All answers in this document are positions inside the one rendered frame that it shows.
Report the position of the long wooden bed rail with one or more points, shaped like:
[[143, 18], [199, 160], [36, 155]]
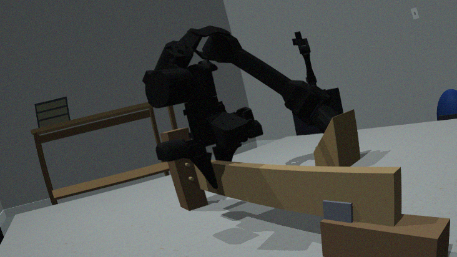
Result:
[[375, 192]]

